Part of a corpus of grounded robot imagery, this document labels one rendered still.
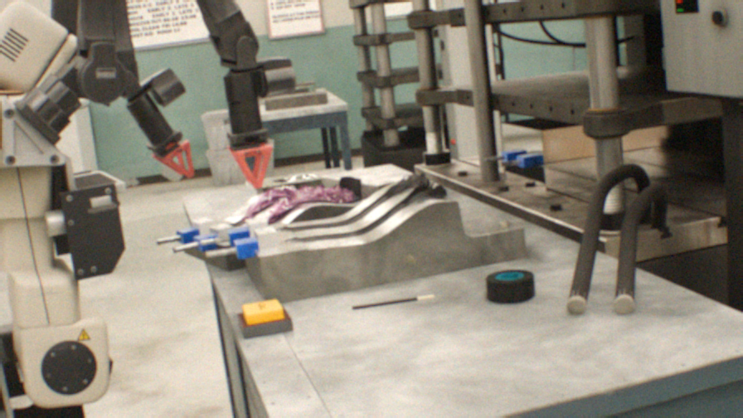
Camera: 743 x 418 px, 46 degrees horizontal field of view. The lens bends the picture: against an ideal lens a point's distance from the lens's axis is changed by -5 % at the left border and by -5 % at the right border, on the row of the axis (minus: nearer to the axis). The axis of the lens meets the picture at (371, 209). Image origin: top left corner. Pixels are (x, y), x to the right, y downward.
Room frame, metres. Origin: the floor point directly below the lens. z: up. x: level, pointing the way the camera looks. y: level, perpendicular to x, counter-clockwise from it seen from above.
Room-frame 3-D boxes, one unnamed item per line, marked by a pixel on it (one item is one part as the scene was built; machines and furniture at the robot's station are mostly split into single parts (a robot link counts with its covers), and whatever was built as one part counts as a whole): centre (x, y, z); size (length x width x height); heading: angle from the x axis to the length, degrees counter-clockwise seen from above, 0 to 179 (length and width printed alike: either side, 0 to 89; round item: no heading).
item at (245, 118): (1.64, 0.21, 1.12); 0.10 x 0.07 x 0.07; 14
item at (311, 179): (2.52, 0.20, 0.84); 0.20 x 0.15 x 0.07; 104
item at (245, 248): (1.63, 0.24, 0.89); 0.13 x 0.05 x 0.05; 104
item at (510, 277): (1.45, -0.21, 0.82); 0.08 x 0.08 x 0.04
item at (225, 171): (8.35, 1.12, 0.16); 0.60 x 0.42 x 0.33; 93
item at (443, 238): (1.74, -0.01, 0.87); 0.50 x 0.26 x 0.14; 104
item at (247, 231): (1.74, 0.27, 0.89); 0.13 x 0.05 x 0.05; 103
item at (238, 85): (1.64, 0.20, 1.18); 0.07 x 0.06 x 0.07; 121
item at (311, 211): (2.07, 0.16, 0.86); 0.50 x 0.26 x 0.11; 121
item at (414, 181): (1.75, 0.01, 0.92); 0.35 x 0.16 x 0.09; 104
